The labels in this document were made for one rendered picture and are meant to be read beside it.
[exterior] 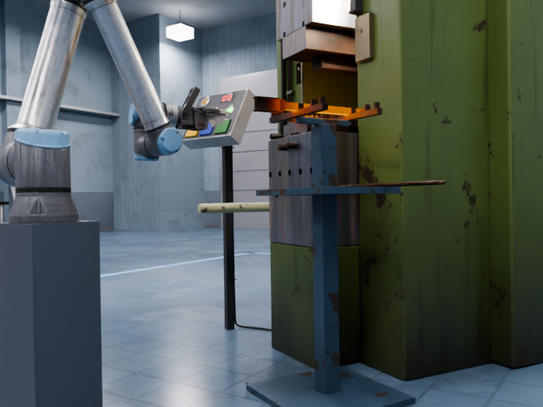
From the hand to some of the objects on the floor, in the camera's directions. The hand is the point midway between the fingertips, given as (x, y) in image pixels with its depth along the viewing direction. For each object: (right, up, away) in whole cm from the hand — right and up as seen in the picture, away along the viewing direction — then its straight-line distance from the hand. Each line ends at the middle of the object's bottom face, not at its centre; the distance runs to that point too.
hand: (225, 112), depth 214 cm
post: (-3, -100, +64) cm, 118 cm away
